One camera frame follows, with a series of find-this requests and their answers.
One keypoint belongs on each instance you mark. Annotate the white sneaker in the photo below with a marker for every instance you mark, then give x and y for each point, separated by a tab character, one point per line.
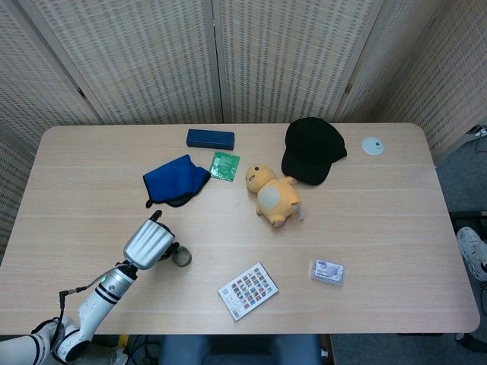
472	249

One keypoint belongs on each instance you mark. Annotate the green foil sachet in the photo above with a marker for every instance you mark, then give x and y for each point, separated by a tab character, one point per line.
225	166

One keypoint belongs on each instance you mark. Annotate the blue cloth with black trim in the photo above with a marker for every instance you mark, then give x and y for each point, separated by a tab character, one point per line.
171	178

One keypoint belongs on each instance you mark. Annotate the purple tissue pack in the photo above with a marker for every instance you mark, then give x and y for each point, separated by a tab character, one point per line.
326	271

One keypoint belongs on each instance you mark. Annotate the small metal tin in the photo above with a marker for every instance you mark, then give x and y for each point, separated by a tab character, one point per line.
185	258

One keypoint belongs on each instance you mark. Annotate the yellow plush duck toy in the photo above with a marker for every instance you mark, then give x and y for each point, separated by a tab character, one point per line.
272	195

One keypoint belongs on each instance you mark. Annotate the white round table grommet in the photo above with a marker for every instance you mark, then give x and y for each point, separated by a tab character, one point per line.
372	146

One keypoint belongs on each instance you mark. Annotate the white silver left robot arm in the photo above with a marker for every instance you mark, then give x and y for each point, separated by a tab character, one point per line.
102	292

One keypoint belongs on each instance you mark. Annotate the black table foot bar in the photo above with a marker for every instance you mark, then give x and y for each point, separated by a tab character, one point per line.
466	215

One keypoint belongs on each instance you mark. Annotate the long dark blue box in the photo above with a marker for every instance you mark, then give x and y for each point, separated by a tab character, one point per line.
210	138

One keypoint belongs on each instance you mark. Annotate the black baseball cap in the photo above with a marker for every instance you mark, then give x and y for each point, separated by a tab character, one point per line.
310	148

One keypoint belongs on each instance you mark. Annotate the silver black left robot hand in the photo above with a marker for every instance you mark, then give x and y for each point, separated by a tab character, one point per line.
148	243

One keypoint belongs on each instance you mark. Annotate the white card with stamp pictures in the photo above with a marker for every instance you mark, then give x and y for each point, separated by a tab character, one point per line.
248	291

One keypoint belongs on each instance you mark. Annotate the white power strip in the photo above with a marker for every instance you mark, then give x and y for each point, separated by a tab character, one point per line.
477	131

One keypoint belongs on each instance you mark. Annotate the blue chair seat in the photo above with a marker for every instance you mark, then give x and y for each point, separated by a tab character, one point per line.
236	350

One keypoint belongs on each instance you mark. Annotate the woven wooden screen panel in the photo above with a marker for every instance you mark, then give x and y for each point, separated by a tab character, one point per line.
144	61
426	68
30	87
289	57

